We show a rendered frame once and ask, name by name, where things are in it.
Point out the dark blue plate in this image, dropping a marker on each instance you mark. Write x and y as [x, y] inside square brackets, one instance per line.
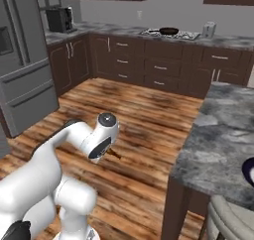
[248, 171]

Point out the grey hob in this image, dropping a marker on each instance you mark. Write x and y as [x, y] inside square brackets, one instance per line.
[188, 35]

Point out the white wall socket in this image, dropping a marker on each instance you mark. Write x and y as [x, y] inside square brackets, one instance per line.
[139, 14]

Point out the grey fridge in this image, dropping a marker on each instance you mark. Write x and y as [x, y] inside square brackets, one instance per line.
[23, 68]

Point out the black frying pan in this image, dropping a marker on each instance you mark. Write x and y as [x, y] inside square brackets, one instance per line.
[168, 30]

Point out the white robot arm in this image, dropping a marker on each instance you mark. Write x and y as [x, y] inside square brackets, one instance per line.
[39, 171]

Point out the white toaster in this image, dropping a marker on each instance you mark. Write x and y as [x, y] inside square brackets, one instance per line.
[209, 29]

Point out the dark brown lower cupboards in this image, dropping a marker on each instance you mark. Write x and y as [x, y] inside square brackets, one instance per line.
[158, 65]

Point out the dark brown counter base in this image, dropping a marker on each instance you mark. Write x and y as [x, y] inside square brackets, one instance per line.
[178, 207]

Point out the black coffee machine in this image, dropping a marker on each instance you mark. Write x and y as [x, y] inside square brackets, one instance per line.
[59, 19]

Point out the grey stool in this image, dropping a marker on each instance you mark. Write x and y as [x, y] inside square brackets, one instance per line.
[231, 219]

